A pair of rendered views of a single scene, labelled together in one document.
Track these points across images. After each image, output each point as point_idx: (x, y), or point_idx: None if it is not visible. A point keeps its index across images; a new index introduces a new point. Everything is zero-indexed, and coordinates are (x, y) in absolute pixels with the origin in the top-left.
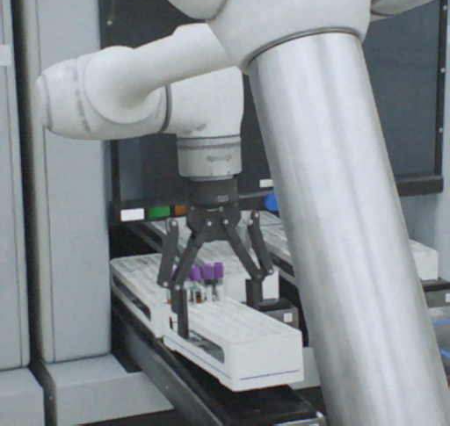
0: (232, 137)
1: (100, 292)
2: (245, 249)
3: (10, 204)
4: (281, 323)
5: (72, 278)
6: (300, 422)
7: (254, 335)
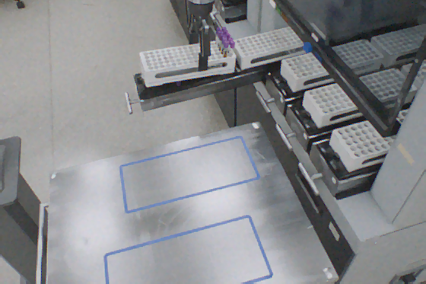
0: None
1: (270, 27)
2: (199, 38)
3: None
4: (164, 68)
5: (265, 13)
6: (138, 94)
7: (148, 59)
